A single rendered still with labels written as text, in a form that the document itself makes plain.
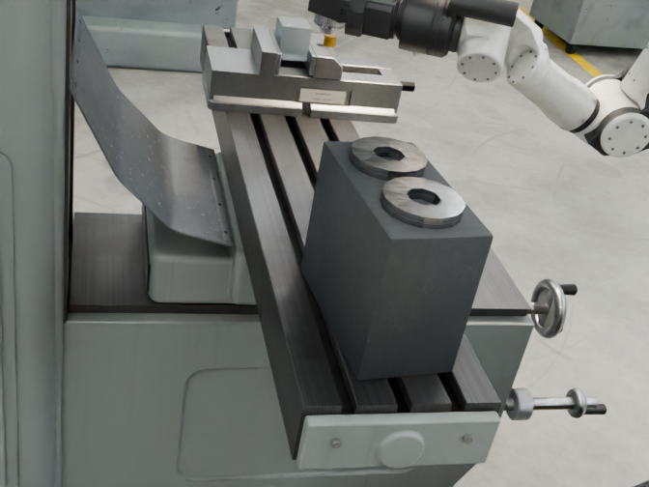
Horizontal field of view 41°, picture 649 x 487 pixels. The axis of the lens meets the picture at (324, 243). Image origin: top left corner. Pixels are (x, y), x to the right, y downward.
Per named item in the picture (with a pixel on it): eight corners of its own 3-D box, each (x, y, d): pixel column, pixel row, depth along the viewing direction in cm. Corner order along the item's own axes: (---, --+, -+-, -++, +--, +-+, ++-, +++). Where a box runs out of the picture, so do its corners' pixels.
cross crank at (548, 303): (547, 314, 180) (564, 267, 174) (571, 351, 171) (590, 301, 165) (475, 313, 176) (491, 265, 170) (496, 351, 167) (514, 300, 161)
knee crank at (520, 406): (595, 403, 173) (606, 380, 170) (609, 424, 168) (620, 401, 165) (493, 405, 167) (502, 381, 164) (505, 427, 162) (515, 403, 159)
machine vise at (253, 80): (379, 91, 172) (390, 38, 167) (398, 124, 160) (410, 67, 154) (201, 76, 164) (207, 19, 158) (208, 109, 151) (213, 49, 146)
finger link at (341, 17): (311, -9, 126) (352, 0, 126) (307, 14, 128) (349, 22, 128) (308, -6, 125) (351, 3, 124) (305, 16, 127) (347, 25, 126)
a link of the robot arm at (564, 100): (509, 75, 136) (587, 140, 145) (523, 110, 129) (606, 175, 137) (560, 26, 132) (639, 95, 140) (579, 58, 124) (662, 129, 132)
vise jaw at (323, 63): (327, 54, 165) (331, 34, 163) (341, 80, 155) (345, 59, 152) (296, 51, 163) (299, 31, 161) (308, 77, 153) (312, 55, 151)
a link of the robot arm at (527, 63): (462, 4, 130) (522, 54, 136) (450, 49, 126) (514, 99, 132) (493, -16, 125) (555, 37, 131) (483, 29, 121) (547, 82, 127)
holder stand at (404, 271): (383, 266, 118) (416, 130, 107) (453, 373, 101) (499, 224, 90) (298, 270, 114) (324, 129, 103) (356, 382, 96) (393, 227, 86)
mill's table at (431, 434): (299, 64, 201) (304, 30, 197) (493, 467, 100) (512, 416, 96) (198, 55, 195) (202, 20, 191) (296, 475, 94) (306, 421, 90)
